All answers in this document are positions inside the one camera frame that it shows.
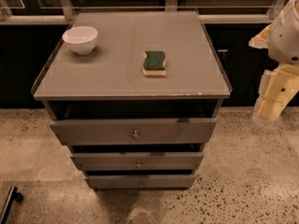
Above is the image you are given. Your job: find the grey top drawer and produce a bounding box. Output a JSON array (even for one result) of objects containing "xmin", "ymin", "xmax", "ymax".
[{"xmin": 50, "ymin": 119, "xmax": 216, "ymax": 146}]

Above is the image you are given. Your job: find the black wheeled cart base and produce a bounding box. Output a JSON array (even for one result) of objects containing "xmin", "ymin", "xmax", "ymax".
[{"xmin": 0, "ymin": 187, "xmax": 23, "ymax": 224}]

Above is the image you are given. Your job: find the green yellow sponge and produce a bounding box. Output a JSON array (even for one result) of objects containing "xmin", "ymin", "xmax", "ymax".
[{"xmin": 142, "ymin": 50, "xmax": 166, "ymax": 77}]

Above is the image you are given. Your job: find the metal railing frame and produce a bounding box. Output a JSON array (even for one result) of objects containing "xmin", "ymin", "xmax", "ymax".
[{"xmin": 0, "ymin": 0, "xmax": 289, "ymax": 24}]

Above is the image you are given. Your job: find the grey drawer cabinet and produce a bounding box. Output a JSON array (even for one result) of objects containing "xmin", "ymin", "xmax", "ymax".
[{"xmin": 32, "ymin": 12, "xmax": 232, "ymax": 179}]

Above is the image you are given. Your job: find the grey bottom drawer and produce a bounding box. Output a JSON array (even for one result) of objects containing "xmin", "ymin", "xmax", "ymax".
[{"xmin": 86, "ymin": 175, "xmax": 195, "ymax": 189}]

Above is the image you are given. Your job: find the grey drawer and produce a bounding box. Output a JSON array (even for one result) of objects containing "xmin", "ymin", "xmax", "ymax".
[
  {"xmin": 71, "ymin": 152, "xmax": 203, "ymax": 171},
  {"xmin": 86, "ymin": 175, "xmax": 195, "ymax": 189},
  {"xmin": 50, "ymin": 119, "xmax": 216, "ymax": 146}
]

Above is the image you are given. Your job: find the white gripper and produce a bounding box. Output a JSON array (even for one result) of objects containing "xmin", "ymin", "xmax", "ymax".
[{"xmin": 249, "ymin": 25, "xmax": 299, "ymax": 120}]

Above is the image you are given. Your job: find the round floor drain cover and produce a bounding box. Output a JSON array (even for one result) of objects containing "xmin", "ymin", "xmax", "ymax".
[{"xmin": 130, "ymin": 213, "xmax": 154, "ymax": 224}]

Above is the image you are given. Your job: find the grey middle drawer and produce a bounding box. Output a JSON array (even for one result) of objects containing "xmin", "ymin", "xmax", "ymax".
[{"xmin": 71, "ymin": 152, "xmax": 203, "ymax": 171}]

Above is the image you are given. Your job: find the white ceramic bowl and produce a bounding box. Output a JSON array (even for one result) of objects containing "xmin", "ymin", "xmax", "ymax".
[{"xmin": 63, "ymin": 26, "xmax": 98, "ymax": 55}]

